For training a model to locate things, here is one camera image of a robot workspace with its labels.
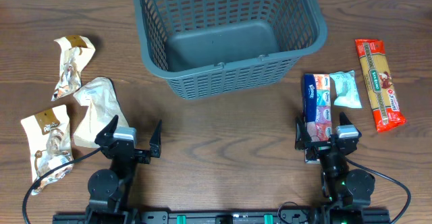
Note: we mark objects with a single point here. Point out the plain kraft paper pouch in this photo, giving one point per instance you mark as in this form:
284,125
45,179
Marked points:
102,105

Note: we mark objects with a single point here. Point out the mint green wipes packet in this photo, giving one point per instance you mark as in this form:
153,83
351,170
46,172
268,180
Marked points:
346,90

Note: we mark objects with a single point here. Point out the San Remo spaghetti packet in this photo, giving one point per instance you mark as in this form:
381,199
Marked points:
378,81

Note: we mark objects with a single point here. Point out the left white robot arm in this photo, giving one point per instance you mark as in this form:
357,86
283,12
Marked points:
109,189

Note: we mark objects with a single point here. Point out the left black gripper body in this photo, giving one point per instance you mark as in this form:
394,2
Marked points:
142,156

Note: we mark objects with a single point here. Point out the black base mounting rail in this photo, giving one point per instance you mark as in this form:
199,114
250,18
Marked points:
285,215

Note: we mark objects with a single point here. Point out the grey plastic lattice basket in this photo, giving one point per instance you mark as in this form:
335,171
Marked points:
203,48

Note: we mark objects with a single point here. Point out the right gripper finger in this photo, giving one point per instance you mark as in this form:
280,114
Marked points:
303,139
344,119

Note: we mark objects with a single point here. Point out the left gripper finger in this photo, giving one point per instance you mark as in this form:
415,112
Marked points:
108,131
155,141

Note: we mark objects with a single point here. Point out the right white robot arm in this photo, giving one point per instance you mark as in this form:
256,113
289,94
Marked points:
348,190

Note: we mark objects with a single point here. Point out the crumpled beige snack pouch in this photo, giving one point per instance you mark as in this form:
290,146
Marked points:
76,53

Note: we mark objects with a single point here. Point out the beige Pantree snack pouch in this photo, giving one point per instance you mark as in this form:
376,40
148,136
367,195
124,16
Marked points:
48,134

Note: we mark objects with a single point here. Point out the Kleenex tissue multipack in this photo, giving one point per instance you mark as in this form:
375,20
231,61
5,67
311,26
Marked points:
316,115

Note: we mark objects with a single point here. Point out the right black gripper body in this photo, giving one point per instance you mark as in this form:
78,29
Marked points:
317,146

